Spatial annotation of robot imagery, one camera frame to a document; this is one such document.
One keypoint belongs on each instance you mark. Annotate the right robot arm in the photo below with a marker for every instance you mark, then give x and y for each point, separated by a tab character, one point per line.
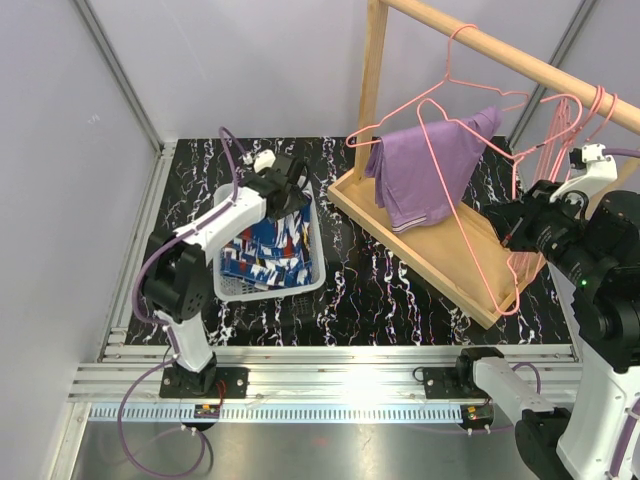
598	253

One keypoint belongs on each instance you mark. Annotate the purple trousers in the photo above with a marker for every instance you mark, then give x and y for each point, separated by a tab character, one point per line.
405	180

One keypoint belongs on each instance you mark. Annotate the white plastic basket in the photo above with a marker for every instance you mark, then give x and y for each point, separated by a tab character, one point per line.
229	289

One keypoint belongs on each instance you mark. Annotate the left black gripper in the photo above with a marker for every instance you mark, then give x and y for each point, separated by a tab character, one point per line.
295	202

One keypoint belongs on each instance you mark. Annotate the pink wire hanger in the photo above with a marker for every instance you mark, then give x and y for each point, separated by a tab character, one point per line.
353	141
564	127
566	124
516	161

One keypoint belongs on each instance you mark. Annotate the wooden clothes rack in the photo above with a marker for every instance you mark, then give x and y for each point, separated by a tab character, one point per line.
438	253

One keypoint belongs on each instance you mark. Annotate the aluminium mounting rail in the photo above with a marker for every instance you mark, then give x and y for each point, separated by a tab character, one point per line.
281	385

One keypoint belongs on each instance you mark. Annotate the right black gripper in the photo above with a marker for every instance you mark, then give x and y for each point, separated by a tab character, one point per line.
514	219

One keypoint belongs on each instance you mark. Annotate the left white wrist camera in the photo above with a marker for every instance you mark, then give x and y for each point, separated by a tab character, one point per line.
259	161

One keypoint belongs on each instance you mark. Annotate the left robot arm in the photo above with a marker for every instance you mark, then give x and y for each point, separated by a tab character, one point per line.
175	281

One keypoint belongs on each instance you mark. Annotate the blue patterned trousers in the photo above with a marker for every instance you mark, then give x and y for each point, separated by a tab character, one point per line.
269	255

